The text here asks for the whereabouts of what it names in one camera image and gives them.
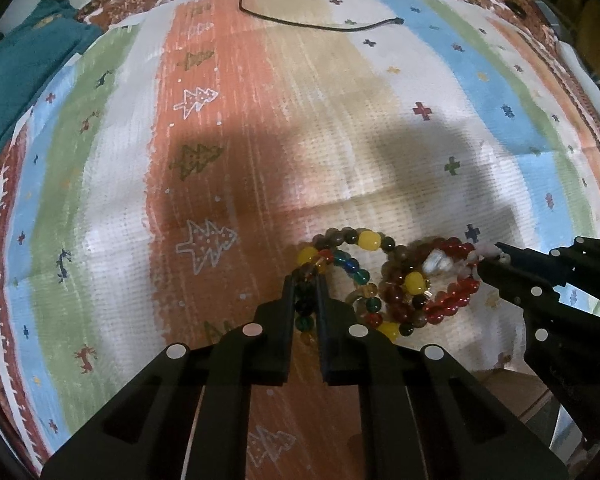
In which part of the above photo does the dark wooden furniture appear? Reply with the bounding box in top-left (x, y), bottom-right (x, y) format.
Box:
top-left (530, 0), bottom-right (600, 88)

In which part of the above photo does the white pink bead bracelet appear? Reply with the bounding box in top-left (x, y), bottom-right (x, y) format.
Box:
top-left (424, 242), bottom-right (512, 287)

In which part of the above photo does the multicolour glass bead bracelet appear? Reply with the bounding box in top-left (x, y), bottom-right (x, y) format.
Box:
top-left (294, 226), bottom-right (402, 347)

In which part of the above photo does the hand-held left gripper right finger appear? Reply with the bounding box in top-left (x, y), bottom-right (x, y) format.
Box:
top-left (315, 275), bottom-right (572, 480)

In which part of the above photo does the red bead bracelet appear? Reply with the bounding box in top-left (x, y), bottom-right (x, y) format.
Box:
top-left (422, 239), bottom-right (482, 326)

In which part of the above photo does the striped printed mat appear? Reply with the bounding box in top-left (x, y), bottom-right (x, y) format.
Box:
top-left (2, 0), bottom-right (600, 480)

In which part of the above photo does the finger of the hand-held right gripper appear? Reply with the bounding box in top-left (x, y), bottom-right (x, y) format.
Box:
top-left (478, 259), bottom-right (600, 442)
top-left (494, 236), bottom-right (600, 312)

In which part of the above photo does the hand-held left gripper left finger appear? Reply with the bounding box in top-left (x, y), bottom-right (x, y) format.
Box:
top-left (40, 275), bottom-right (297, 480)

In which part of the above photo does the teal cloth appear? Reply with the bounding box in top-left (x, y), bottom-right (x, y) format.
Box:
top-left (0, 0), bottom-right (104, 183)

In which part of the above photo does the brown bead bracelet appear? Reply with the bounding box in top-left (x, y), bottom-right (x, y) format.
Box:
top-left (380, 241), bottom-right (437, 340)

